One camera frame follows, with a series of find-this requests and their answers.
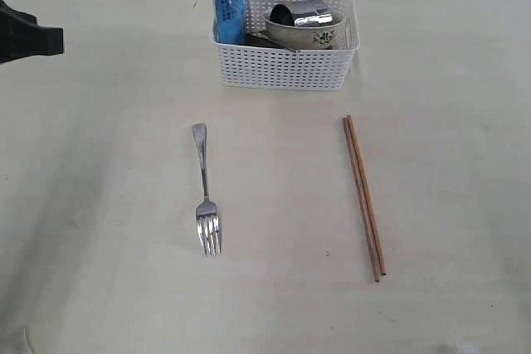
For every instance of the silver metal knife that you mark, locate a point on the silver metal knife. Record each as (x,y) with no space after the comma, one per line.
(287,47)

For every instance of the wooden chopstick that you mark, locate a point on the wooden chopstick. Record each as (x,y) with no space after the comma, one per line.
(362,201)
(372,219)

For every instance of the floral ceramic bowl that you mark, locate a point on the floral ceramic bowl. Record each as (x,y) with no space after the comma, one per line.
(329,36)

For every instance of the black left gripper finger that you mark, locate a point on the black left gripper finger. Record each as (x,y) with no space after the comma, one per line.
(22,36)

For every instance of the white perforated plastic basket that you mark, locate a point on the white perforated plastic basket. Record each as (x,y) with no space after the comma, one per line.
(270,68)

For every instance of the dark flat plate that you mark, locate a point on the dark flat plate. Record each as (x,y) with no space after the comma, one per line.
(261,41)

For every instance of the silver metal fork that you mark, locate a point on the silver metal fork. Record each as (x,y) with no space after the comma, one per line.
(209,228)

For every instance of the blue snack packet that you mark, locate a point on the blue snack packet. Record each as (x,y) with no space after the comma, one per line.
(230,21)

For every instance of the shiny steel cup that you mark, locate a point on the shiny steel cup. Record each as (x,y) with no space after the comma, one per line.
(307,13)

